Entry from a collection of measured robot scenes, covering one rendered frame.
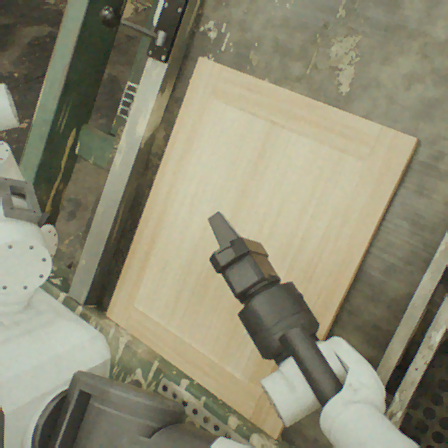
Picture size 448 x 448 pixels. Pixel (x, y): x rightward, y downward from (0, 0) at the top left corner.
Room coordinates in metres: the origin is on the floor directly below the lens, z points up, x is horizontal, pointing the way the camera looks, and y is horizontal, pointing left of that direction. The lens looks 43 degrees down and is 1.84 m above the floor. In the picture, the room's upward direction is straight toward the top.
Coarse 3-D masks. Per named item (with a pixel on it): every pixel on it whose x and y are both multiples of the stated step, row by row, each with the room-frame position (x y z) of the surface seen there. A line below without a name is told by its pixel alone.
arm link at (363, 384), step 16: (336, 352) 0.40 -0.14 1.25; (352, 352) 0.39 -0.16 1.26; (352, 368) 0.36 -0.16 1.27; (368, 368) 0.36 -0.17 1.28; (352, 384) 0.34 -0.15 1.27; (368, 384) 0.34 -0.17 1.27; (336, 400) 0.32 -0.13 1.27; (352, 400) 0.32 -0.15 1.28; (368, 400) 0.32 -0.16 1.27; (384, 400) 0.34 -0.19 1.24; (320, 416) 0.31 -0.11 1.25; (336, 416) 0.30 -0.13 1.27
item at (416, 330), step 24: (432, 264) 0.54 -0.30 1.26; (432, 288) 0.52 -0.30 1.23; (408, 312) 0.51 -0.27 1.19; (432, 312) 0.52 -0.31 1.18; (408, 336) 0.48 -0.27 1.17; (432, 336) 0.47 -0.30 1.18; (384, 360) 0.47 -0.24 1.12; (408, 360) 0.48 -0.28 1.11; (432, 360) 0.47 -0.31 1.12; (384, 384) 0.44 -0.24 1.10; (408, 384) 0.43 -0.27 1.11
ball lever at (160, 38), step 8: (104, 8) 0.98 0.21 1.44; (112, 8) 0.98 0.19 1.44; (104, 16) 0.97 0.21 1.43; (112, 16) 0.97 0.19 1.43; (120, 16) 0.99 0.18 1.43; (104, 24) 0.97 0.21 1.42; (112, 24) 0.97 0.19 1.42; (128, 24) 0.99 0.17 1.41; (144, 32) 1.00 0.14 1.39; (152, 32) 1.01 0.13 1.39; (160, 32) 1.01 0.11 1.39; (160, 40) 1.00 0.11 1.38
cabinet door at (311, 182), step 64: (192, 128) 0.90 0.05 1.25; (256, 128) 0.85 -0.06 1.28; (320, 128) 0.79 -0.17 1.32; (384, 128) 0.75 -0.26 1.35; (192, 192) 0.82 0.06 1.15; (256, 192) 0.77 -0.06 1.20; (320, 192) 0.72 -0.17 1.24; (384, 192) 0.68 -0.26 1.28; (128, 256) 0.79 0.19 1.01; (192, 256) 0.74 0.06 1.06; (320, 256) 0.65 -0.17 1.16; (128, 320) 0.70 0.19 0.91; (192, 320) 0.66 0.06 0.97; (320, 320) 0.57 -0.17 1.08; (256, 384) 0.54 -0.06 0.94
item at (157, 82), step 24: (192, 0) 1.05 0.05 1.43; (192, 24) 1.05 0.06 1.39; (144, 72) 1.00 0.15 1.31; (168, 72) 0.99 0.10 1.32; (144, 96) 0.97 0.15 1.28; (168, 96) 0.98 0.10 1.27; (144, 120) 0.94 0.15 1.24; (120, 144) 0.93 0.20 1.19; (144, 144) 0.92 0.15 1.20; (120, 168) 0.90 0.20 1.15; (120, 192) 0.87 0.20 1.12; (96, 216) 0.86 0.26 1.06; (120, 216) 0.85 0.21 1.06; (96, 240) 0.83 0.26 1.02; (96, 264) 0.79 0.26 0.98; (72, 288) 0.78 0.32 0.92; (96, 288) 0.78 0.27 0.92
